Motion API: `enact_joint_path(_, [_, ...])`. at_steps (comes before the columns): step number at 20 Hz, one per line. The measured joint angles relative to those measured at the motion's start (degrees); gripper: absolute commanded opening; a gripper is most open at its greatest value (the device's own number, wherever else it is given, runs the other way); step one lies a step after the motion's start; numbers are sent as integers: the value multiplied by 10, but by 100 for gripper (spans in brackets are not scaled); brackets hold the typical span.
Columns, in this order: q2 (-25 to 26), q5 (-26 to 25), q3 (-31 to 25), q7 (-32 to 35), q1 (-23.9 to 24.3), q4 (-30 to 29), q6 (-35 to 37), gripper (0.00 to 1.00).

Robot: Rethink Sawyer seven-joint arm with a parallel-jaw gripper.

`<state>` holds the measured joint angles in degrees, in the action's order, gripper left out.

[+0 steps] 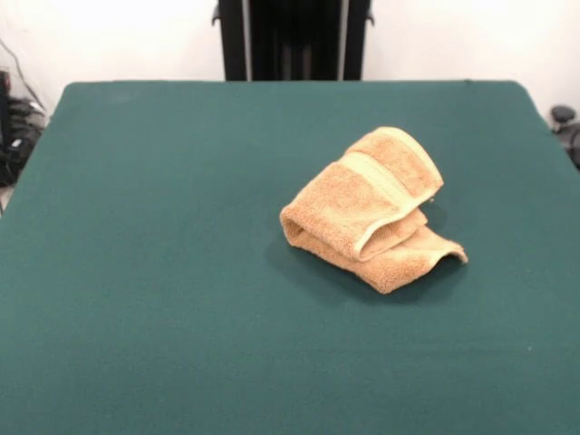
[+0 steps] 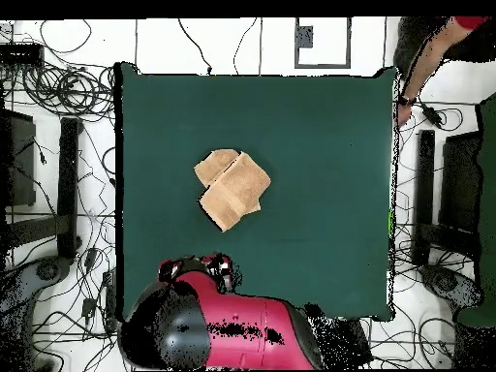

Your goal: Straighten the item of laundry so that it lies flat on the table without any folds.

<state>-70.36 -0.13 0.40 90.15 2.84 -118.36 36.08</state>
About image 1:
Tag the tan terry towel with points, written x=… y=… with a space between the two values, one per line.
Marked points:
x=344 y=204

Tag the dark green table cloth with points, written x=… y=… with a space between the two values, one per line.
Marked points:
x=136 y=272

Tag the dark pedestal leg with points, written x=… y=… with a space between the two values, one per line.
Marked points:
x=564 y=115
x=18 y=136

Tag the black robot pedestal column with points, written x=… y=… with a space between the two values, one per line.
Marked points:
x=294 y=45

